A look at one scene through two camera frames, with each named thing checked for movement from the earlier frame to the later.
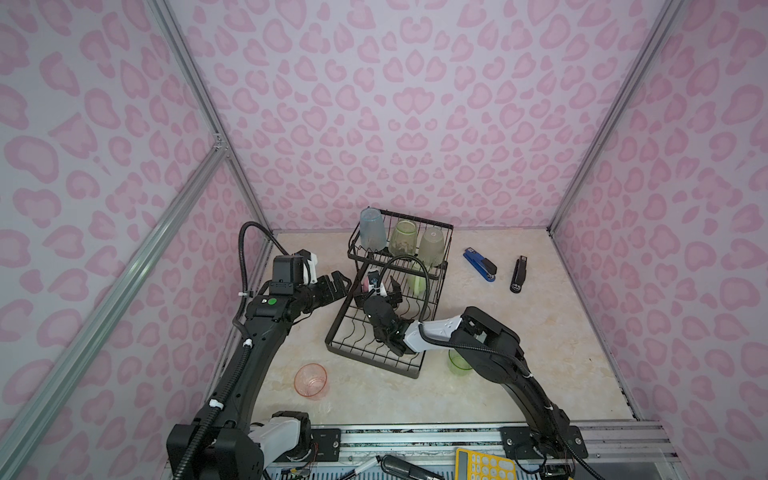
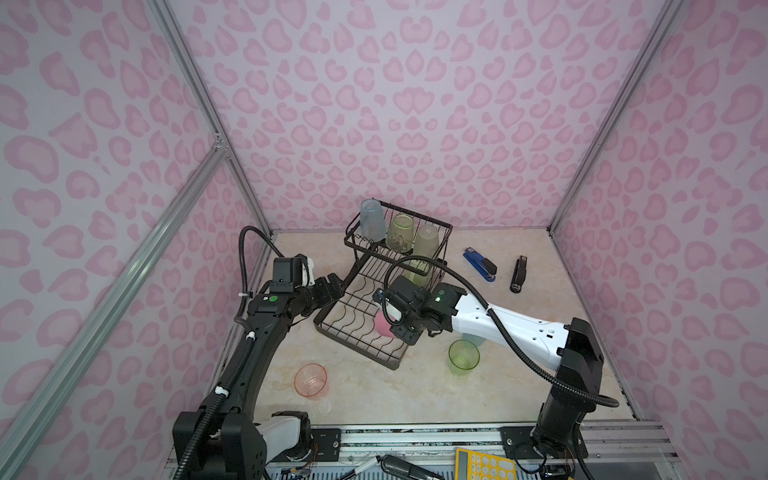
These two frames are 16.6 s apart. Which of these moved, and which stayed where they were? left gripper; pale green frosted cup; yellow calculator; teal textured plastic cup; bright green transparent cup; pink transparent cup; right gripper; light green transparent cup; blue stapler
Moved: light green transparent cup; right gripper; pale green frosted cup; teal textured plastic cup
Stayed: left gripper; yellow calculator; blue stapler; pink transparent cup; bright green transparent cup
